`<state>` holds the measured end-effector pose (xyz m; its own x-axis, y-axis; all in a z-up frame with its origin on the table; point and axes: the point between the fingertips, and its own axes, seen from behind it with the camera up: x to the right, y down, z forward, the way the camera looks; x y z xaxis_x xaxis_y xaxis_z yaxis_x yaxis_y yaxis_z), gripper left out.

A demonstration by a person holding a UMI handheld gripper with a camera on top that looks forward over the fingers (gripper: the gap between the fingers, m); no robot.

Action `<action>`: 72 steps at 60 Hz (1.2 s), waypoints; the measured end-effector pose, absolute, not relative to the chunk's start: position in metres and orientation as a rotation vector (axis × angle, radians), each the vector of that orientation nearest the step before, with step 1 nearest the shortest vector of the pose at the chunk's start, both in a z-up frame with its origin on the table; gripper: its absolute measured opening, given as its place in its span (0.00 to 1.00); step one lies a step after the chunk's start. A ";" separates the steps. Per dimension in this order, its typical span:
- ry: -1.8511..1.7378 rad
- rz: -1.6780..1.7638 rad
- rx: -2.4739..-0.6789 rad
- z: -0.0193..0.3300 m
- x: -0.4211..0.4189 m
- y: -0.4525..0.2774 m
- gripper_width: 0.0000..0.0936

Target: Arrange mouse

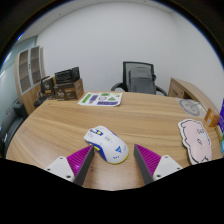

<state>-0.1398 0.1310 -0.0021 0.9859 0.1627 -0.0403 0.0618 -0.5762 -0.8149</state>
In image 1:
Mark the small black chair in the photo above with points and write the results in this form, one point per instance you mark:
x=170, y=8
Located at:
x=39, y=101

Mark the white blue yellow computer mouse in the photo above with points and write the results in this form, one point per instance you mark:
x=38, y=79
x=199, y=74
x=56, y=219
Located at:
x=108, y=144

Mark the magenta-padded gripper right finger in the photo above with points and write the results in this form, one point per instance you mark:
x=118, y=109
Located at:
x=166, y=166

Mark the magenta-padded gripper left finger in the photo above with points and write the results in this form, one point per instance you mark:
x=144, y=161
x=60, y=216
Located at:
x=62, y=166

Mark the wooden shelf unit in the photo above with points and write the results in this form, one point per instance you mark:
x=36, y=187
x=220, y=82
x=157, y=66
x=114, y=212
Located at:
x=26, y=71

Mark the grey backpack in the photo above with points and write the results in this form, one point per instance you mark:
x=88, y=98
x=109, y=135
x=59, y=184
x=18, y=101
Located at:
x=141, y=81

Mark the wooden side cabinet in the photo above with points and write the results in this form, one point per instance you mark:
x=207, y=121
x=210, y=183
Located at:
x=186, y=88

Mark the black sofa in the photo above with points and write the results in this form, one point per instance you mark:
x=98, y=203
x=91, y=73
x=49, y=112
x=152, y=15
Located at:
x=10, y=126

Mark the black mesh office chair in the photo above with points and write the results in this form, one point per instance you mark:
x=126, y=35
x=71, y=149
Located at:
x=126, y=70

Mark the green purple sticker sheet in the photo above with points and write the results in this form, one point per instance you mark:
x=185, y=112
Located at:
x=100, y=99

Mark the small brown black carton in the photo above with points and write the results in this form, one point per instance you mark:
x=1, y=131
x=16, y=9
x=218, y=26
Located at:
x=49, y=88

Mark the large brown cardboard carton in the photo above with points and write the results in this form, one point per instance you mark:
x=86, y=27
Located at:
x=68, y=91

